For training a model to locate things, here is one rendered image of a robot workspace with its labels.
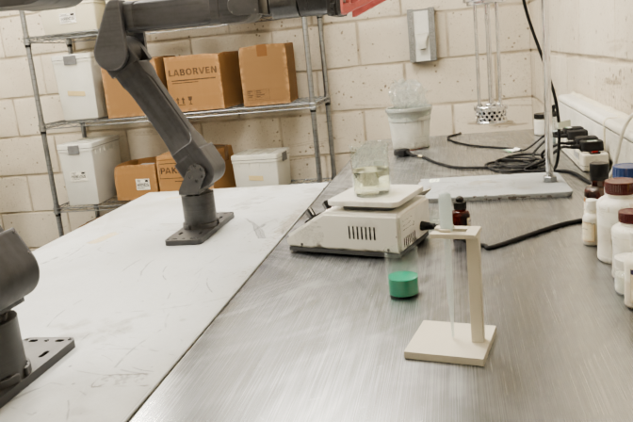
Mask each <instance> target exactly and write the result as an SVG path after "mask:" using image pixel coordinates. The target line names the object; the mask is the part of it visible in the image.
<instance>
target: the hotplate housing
mask: <svg viewBox="0 0 633 422"><path fill-rule="evenodd" d="M434 228H435V223H432V222H430V211H429V198H426V195H416V196H415V197H413V198H412V199H410V200H409V201H408V202H406V203H404V204H403V205H401V206H399V207H394V208H385V207H357V206H334V207H332V208H330V209H328V210H326V211H324V212H323V213H321V214H319V215H318V216H316V217H314V218H313V219H311V220H309V221H308V222H306V223H305V224H303V225H302V226H301V227H299V228H298V229H296V230H295V231H293V232H292V233H290V234H289V237H288V238H287V244H288V245H290V246H289V250H291V251H301V252H326V253H339V254H352V255H365V256H378V257H384V252H383V249H384V248H385V247H387V246H390V245H394V244H413V245H415V246H416V245H417V244H418V243H419V242H421V241H422V240H423V239H424V238H426V237H427V236H428V235H429V230H432V229H434Z"/></svg>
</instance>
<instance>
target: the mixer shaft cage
mask: <svg viewBox="0 0 633 422"><path fill-rule="evenodd" d="M473 16H474V35H475V54H476V74H477V93H478V104H477V106H474V111H476V119H477V120H476V123H479V124H490V123H501V122H507V121H508V119H507V109H508V108H509V106H508V105H507V104H504V103H502V83H501V60H500V38H499V15H498V2H497V3H495V35H496V58H497V80H498V102H499V104H497V103H496V102H494V84H493V63H492V42H491V21H490V4H484V23H485V36H486V56H487V76H488V97H489V103H486V104H485V105H482V104H481V96H480V76H479V38H478V18H477V5H473Z"/></svg>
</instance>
